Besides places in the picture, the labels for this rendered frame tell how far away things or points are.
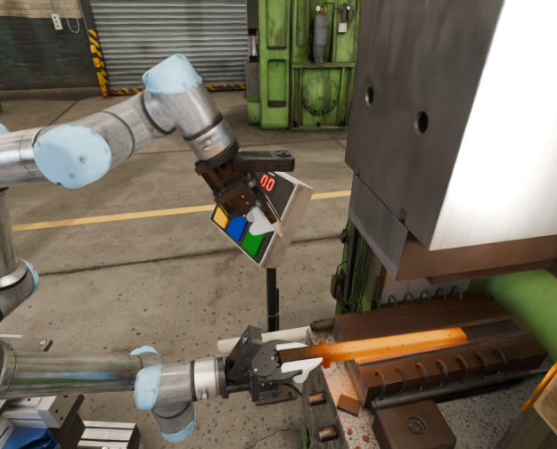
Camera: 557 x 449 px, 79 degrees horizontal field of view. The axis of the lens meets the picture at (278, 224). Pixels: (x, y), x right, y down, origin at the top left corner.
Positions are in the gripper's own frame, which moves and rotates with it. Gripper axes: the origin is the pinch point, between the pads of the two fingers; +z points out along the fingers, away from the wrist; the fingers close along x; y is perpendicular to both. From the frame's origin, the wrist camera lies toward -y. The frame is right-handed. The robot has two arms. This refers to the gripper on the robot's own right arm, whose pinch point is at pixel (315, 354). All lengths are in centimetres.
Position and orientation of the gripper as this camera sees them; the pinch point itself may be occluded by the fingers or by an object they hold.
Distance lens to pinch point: 75.4
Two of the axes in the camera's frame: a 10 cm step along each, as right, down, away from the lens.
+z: 9.8, -0.9, 1.7
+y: -0.2, 8.5, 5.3
